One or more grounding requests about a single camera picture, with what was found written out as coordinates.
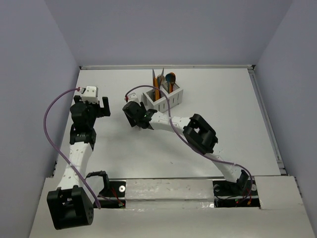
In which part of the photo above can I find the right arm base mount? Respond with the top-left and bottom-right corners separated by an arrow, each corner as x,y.
212,180 -> 261,208

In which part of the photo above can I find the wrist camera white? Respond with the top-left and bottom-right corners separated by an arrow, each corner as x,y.
125,92 -> 138,102
79,86 -> 99,104

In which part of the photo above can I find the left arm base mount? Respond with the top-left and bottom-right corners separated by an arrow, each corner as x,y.
98,180 -> 126,209

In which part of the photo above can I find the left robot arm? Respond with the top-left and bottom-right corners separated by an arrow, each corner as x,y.
47,95 -> 110,230

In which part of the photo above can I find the metal knife black handle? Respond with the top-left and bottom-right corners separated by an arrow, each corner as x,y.
152,69 -> 157,102

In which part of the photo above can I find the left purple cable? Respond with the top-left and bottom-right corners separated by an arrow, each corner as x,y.
44,87 -> 122,210

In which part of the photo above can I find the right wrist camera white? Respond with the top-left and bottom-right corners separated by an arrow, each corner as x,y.
125,92 -> 138,102

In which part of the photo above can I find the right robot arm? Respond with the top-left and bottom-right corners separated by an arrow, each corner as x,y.
122,101 -> 252,194

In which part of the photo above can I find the white two-compartment utensil caddy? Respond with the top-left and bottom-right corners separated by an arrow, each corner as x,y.
141,83 -> 183,113

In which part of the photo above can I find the metal knife teal handle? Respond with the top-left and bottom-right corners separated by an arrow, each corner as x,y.
158,68 -> 164,87

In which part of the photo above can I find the orange-red plastic spoon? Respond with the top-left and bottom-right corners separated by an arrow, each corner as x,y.
170,72 -> 176,85

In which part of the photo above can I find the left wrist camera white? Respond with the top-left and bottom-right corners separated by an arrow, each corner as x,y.
79,86 -> 99,104

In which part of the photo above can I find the blue plastic spoon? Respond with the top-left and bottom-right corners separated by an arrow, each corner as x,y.
165,73 -> 171,92

